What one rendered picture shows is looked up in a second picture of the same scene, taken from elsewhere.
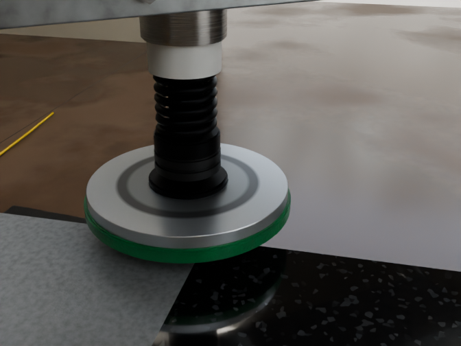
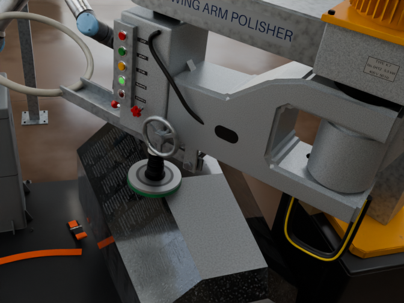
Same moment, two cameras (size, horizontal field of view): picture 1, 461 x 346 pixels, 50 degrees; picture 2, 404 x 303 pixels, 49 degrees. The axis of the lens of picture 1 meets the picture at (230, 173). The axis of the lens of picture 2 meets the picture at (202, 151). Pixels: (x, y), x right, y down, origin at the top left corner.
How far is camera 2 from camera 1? 1.91 m
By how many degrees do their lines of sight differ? 100
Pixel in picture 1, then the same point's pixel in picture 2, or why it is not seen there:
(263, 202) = not seen: hidden behind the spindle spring
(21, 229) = (179, 213)
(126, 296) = (184, 184)
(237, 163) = (139, 169)
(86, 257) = (178, 196)
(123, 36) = not seen: outside the picture
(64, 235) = (175, 204)
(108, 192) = (170, 184)
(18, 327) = (203, 193)
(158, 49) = not seen: hidden behind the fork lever
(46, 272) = (188, 199)
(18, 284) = (195, 201)
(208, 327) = (183, 171)
